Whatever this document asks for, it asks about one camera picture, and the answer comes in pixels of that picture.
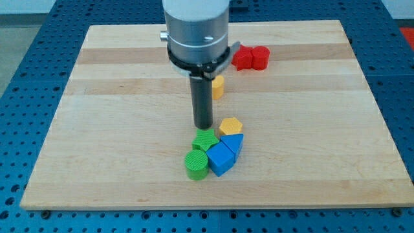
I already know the black clamp ring mount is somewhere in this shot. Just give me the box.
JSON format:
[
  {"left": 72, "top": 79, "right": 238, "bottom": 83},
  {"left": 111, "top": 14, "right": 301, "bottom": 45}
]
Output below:
[{"left": 167, "top": 41, "right": 241, "bottom": 80}]

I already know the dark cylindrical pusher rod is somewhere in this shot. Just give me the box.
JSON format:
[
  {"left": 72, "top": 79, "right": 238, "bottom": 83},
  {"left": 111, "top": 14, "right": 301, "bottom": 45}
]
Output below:
[{"left": 190, "top": 76, "right": 213, "bottom": 129}]

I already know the yellow heart block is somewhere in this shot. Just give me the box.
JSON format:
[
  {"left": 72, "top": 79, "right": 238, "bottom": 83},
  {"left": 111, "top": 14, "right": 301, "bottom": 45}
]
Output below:
[{"left": 212, "top": 75, "right": 224, "bottom": 100}]

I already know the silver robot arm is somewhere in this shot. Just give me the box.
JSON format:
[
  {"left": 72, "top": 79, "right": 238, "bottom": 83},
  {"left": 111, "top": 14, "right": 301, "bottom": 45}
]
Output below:
[{"left": 160, "top": 0, "right": 240, "bottom": 129}]

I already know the yellow hexagon block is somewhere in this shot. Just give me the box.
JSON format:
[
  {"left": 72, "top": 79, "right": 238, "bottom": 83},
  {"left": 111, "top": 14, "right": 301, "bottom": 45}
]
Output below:
[{"left": 219, "top": 117, "right": 243, "bottom": 135}]

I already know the red star block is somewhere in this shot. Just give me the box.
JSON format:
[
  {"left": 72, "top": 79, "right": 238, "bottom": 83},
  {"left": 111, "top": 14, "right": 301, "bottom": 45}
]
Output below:
[{"left": 232, "top": 45, "right": 253, "bottom": 71}]

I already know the green star block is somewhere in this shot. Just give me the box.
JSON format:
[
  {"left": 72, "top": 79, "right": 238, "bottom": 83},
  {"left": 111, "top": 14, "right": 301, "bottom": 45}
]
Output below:
[{"left": 191, "top": 129, "right": 219, "bottom": 152}]

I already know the red cylinder block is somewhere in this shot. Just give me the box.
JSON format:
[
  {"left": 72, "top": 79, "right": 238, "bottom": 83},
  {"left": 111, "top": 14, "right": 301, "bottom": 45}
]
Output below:
[{"left": 252, "top": 46, "right": 270, "bottom": 71}]

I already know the blue triangle block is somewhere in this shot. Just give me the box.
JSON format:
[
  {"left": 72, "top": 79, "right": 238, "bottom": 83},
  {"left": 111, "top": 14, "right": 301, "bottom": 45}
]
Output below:
[{"left": 220, "top": 133, "right": 244, "bottom": 162}]

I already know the green cylinder block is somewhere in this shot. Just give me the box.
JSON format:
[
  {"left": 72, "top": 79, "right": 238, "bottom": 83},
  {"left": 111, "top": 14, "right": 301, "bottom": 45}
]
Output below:
[{"left": 184, "top": 150, "right": 209, "bottom": 181}]

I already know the blue cube block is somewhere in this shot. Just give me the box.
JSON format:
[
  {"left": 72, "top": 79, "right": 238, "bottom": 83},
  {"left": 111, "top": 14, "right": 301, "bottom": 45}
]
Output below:
[{"left": 206, "top": 142, "right": 235, "bottom": 177}]

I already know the wooden board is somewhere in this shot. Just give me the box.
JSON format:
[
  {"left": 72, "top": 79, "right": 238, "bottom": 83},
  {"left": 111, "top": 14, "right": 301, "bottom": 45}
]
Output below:
[{"left": 19, "top": 19, "right": 414, "bottom": 212}]

